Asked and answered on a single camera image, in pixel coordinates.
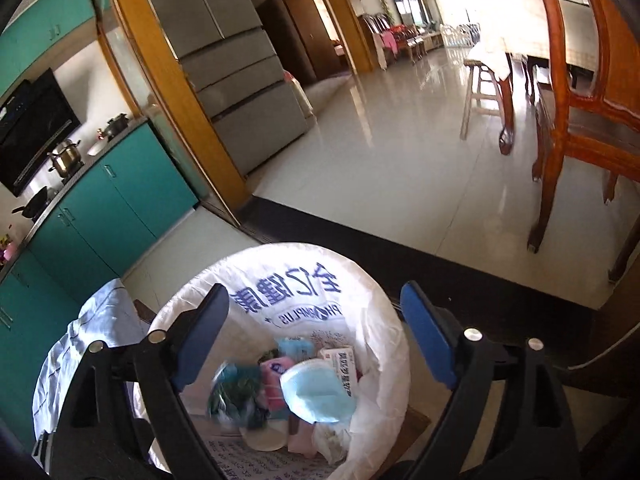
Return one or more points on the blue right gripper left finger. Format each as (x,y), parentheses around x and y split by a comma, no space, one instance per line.
(193,334)

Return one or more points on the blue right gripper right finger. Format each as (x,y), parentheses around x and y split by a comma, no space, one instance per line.
(437,333)

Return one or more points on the green white packet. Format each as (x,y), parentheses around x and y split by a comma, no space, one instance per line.
(235,399)

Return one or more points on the light blue face mask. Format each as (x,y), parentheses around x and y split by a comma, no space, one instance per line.
(314,393)

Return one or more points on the white plastic trash bag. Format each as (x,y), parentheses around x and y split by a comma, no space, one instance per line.
(292,299)

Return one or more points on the teal kitchen base cabinets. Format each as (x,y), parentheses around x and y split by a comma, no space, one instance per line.
(101,221)

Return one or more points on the pink tissue packet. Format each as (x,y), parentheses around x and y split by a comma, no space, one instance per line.
(272,370)

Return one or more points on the white medicine box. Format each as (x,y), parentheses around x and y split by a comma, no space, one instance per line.
(343,360)

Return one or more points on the light blue checked tablecloth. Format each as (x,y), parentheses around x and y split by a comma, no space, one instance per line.
(108,315)

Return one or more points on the black wok pan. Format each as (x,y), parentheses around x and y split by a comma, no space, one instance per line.
(34,208)

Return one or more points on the white red bowl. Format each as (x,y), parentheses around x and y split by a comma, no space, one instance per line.
(97,147)

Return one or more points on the steel cooking pot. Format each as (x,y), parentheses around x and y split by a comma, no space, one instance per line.
(66,158)

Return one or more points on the black lidded pot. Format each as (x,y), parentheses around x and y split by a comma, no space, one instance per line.
(113,127)

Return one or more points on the wooden stool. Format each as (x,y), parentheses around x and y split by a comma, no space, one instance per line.
(487,95)

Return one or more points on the wooden dining chair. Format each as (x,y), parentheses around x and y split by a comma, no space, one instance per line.
(601,126)

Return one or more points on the black range hood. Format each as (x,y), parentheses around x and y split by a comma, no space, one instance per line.
(35,118)

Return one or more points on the grey multi-door refrigerator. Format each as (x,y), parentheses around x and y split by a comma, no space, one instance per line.
(231,65)

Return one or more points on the wooden sliding door frame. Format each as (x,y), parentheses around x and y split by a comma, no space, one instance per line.
(154,86)

